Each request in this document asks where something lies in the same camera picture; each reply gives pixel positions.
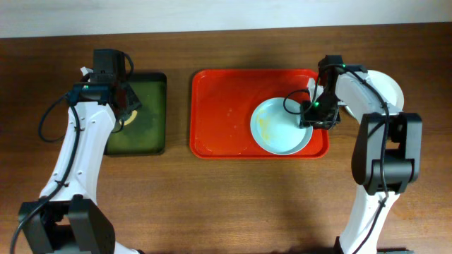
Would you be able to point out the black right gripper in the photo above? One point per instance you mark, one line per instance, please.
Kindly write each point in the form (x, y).
(308, 114)

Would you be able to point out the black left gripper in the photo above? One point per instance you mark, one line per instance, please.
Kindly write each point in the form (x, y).
(131, 104)

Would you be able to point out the yellow green sponge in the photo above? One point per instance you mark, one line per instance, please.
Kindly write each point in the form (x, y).
(130, 118)

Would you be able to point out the light blue plate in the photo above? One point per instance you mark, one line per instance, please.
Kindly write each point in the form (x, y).
(277, 131)

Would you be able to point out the cream white plate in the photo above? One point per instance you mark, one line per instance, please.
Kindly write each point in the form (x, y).
(386, 90)

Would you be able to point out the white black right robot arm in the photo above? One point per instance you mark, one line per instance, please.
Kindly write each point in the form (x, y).
(386, 157)

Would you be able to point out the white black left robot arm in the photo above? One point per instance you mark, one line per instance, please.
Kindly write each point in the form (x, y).
(66, 218)

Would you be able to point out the black water tray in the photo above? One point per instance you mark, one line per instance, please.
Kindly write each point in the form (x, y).
(146, 134)

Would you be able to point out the red plastic tray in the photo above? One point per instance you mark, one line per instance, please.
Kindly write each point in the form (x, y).
(222, 102)

